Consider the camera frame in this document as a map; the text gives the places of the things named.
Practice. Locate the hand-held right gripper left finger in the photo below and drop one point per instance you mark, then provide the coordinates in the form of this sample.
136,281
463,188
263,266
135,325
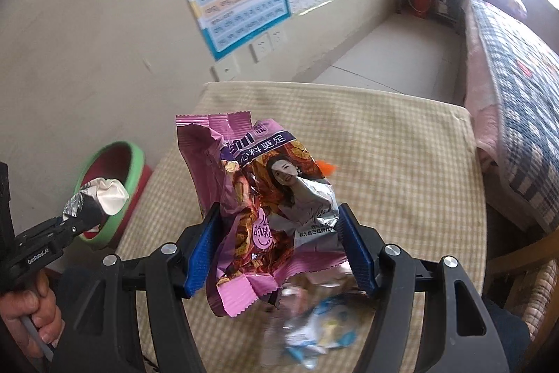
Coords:
201,253

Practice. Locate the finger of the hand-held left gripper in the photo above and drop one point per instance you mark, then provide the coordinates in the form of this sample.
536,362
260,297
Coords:
41,231
81,229

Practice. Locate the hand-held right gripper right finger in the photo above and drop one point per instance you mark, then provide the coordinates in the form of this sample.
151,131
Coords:
356,253

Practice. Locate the silver foil wrapper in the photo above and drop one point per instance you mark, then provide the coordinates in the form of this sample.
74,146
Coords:
107,194

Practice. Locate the purple snack wrapper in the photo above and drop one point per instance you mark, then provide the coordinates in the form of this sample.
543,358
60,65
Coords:
244,189

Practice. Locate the red bin with green rim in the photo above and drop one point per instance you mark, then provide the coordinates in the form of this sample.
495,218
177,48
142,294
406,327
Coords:
135,163

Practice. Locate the person's left hand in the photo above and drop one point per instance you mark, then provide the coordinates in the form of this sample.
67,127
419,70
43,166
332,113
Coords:
39,312

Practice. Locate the crumpled blue white wrapper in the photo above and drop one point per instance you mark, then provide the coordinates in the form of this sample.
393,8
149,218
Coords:
323,325

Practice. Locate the orange wrapper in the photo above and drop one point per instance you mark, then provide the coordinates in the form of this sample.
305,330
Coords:
328,167

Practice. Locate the wooden chair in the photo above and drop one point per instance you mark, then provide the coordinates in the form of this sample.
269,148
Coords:
515,261

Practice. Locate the person's leg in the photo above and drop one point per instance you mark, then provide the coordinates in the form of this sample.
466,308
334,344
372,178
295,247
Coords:
506,338

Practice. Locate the checked chair cushion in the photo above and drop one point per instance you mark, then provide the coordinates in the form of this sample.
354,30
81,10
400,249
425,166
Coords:
543,303

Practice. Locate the bed with checked quilt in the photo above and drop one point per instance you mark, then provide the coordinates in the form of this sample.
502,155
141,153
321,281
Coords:
515,93

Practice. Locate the red bucket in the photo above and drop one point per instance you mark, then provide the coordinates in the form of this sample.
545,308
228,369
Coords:
421,2

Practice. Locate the white wall socket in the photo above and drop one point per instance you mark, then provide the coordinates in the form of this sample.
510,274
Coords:
261,49
226,70
277,40

